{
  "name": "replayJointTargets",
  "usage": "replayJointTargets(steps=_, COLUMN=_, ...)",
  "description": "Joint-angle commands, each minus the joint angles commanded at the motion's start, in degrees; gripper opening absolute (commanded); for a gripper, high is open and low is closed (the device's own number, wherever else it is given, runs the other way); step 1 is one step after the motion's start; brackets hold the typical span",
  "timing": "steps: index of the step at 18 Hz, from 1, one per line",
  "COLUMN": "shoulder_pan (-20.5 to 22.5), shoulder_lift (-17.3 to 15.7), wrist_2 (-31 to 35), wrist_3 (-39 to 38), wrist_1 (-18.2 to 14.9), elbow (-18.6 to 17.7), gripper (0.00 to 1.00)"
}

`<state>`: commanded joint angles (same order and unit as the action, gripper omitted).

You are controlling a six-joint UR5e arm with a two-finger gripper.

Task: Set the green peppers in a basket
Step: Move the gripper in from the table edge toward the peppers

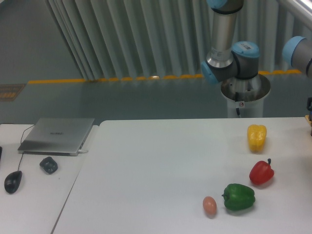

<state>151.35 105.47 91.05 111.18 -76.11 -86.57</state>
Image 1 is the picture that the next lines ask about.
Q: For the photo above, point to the black computer mouse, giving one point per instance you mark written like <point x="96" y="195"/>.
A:
<point x="12" y="182"/>

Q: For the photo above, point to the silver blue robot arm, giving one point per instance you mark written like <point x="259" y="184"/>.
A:
<point x="236" y="66"/>

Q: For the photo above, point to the brown egg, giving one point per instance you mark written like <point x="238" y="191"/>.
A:
<point x="209" y="205"/>

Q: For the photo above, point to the wooden basket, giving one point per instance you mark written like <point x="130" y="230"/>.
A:
<point x="308" y="120"/>

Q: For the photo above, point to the yellow bell pepper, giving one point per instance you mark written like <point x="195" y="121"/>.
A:
<point x="256" y="136"/>

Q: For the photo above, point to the red bell pepper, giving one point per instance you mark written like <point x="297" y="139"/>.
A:
<point x="261" y="172"/>

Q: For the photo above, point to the green bell pepper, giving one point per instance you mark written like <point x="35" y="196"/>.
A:
<point x="238" y="197"/>

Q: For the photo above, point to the small black plastic object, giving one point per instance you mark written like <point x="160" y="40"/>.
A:
<point x="49" y="165"/>

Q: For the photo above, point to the silver closed laptop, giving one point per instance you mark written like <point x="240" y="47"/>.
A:
<point x="57" y="136"/>

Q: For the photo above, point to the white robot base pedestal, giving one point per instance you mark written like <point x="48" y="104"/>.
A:
<point x="245" y="98"/>

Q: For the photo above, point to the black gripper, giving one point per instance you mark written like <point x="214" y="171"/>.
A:
<point x="309" y="104"/>

